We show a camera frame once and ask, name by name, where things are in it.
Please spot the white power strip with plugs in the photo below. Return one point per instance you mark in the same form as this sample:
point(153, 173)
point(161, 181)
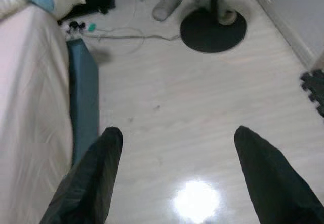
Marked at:
point(76, 30)

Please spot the cream sheeted mattress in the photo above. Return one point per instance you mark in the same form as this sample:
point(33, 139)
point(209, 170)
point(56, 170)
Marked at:
point(30, 82)

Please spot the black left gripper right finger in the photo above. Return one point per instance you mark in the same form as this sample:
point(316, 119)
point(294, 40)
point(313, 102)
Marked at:
point(276, 191)

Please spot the grey slipper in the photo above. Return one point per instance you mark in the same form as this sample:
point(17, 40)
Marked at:
point(167, 6)
point(227, 17)

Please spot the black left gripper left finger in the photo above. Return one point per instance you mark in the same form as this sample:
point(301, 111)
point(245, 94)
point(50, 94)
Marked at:
point(83, 188)

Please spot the black standing fan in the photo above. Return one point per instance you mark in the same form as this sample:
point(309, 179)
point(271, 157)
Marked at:
point(210, 36)

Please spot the black foam floor mat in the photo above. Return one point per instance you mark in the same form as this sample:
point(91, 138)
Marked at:
point(315, 84)

